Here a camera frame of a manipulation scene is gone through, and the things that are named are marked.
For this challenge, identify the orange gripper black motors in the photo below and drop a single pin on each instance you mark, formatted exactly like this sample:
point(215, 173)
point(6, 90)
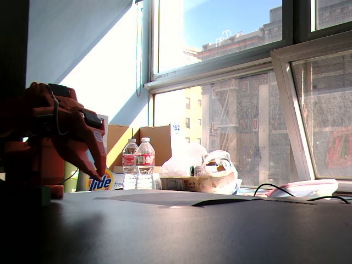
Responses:
point(88, 136)

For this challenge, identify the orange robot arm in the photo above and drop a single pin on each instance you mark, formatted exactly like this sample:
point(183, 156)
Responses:
point(22, 162)

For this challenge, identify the green cup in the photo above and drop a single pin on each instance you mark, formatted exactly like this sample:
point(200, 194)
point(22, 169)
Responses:
point(70, 177)

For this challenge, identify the Tide detergent box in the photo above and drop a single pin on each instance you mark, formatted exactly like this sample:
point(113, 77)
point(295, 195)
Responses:
point(105, 182)

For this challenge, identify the clear water bottle red label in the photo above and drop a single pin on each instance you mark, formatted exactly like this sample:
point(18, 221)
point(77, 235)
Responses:
point(145, 165)
point(128, 165)

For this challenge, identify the brown cardboard box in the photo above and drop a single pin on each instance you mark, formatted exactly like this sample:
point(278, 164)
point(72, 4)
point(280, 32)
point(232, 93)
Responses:
point(156, 143)

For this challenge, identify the grey paper sheet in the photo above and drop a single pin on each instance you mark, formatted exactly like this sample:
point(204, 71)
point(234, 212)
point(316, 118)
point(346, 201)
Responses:
point(165, 198)

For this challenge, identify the white carton blue 152 print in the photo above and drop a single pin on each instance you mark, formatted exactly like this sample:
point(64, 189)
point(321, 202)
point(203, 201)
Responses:
point(176, 127)

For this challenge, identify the white plastic bag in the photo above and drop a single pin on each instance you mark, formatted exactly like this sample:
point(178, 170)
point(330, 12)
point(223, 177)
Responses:
point(181, 162)
point(232, 176)

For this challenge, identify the printed cardboard tray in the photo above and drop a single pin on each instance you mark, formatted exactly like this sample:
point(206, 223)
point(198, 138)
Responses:
point(192, 183)

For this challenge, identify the small glass jar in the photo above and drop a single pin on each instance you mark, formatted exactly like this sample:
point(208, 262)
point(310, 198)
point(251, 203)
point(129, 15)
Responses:
point(199, 171)

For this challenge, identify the pink and white flat device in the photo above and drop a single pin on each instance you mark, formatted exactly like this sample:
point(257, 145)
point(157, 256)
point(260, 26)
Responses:
point(302, 187)

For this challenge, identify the white leaning window frame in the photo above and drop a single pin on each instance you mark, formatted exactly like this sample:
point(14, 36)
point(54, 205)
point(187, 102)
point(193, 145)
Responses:
point(291, 110)

